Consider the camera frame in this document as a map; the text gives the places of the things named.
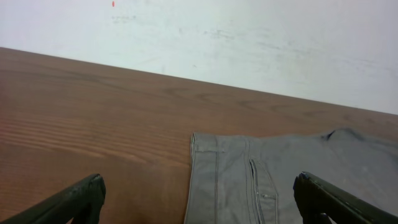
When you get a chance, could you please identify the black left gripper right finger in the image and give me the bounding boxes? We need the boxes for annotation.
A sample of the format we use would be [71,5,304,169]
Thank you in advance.
[293,172,397,224]

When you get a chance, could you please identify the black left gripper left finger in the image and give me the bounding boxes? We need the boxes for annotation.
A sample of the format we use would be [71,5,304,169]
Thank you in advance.
[1,174,106,224]

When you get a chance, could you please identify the grey shorts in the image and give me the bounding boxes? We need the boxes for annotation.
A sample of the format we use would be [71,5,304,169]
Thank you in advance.
[185,128,397,223]

